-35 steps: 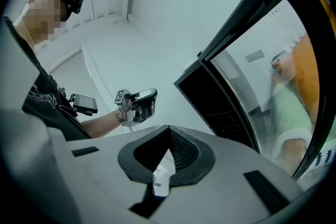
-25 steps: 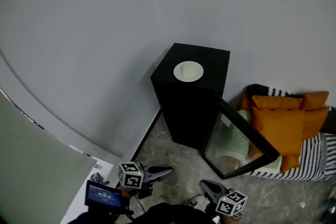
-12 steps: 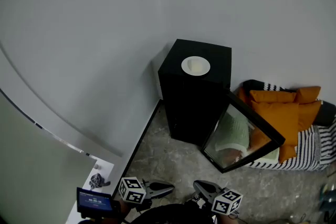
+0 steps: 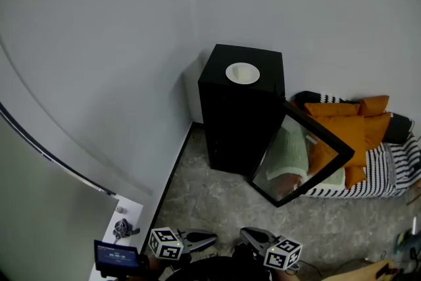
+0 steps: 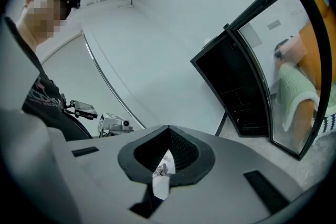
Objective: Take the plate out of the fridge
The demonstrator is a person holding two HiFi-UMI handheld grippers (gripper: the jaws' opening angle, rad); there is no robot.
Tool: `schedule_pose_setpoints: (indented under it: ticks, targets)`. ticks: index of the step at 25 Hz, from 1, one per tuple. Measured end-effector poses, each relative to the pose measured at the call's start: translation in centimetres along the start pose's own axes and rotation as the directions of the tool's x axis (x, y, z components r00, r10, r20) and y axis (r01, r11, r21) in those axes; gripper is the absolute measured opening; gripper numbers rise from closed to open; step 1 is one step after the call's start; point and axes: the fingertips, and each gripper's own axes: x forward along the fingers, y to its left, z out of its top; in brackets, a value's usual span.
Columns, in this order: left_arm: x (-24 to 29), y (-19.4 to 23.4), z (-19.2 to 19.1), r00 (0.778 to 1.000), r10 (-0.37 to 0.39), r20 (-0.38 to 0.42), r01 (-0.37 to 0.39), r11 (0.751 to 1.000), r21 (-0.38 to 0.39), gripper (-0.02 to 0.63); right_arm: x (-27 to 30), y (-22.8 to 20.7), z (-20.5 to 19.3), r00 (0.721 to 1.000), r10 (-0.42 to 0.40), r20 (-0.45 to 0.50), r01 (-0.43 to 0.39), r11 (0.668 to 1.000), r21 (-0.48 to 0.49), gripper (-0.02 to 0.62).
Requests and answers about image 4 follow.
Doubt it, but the frosted glass panel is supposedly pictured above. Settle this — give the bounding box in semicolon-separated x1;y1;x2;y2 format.
0;101;120;281

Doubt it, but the brown cardboard box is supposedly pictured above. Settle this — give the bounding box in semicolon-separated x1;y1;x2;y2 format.
324;259;406;281

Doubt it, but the black white striped mattress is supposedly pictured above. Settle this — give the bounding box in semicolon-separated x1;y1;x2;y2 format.
304;136;421;199

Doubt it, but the person's black clothing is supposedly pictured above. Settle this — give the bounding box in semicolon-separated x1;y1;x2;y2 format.
157;242;274;281

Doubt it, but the black cushion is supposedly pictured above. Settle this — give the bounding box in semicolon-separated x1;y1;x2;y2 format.
386;112;416;145

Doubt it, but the large orange cushion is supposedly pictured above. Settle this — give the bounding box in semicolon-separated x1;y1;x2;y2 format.
310;115;368;168

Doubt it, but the white shelf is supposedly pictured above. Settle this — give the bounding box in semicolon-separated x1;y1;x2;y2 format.
87;194;145;281

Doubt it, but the black fridge with glass door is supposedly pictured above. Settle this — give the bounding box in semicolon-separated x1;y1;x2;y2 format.
197;43;356;209

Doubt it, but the small orange cushion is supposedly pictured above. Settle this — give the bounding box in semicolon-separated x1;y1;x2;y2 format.
357;95;390;118

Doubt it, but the black device with blue screen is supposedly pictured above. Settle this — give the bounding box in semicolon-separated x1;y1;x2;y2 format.
93;239;149;278

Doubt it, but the white plate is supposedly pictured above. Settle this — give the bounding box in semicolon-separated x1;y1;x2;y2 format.
225;62;261;86

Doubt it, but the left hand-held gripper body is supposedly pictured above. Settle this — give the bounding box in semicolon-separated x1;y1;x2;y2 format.
147;226;218;261

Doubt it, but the flat orange cushion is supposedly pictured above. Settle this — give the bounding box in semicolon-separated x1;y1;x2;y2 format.
303;102;361;118

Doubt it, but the black cable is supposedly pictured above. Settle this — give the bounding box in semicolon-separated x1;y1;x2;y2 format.
297;259;330;278

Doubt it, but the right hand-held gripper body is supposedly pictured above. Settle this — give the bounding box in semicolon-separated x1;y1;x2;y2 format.
239;226;303;271

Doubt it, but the black white striped blanket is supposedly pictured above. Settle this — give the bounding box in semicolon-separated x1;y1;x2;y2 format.
293;90;361;107

